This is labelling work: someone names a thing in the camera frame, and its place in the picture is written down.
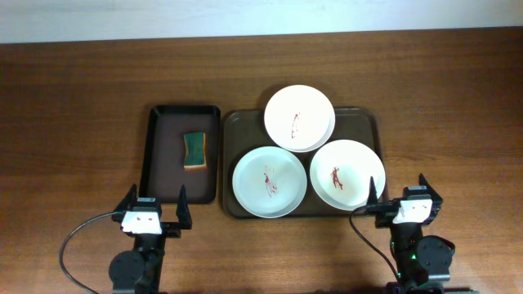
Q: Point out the green and orange sponge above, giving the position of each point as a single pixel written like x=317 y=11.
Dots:
x=195 y=147

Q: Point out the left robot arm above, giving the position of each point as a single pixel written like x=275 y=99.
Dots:
x=138 y=271

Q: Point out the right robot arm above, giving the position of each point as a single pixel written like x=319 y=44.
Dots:
x=422 y=261

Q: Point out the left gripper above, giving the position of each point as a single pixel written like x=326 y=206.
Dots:
x=172 y=229

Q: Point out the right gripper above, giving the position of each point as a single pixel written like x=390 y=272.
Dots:
x=436 y=201

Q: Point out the small black tray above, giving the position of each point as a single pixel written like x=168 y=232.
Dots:
x=163 y=173

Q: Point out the white plate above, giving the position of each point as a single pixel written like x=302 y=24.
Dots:
x=341 y=172
x=299 y=118

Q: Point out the pale blue-white plate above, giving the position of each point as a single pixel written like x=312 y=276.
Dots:
x=269 y=182

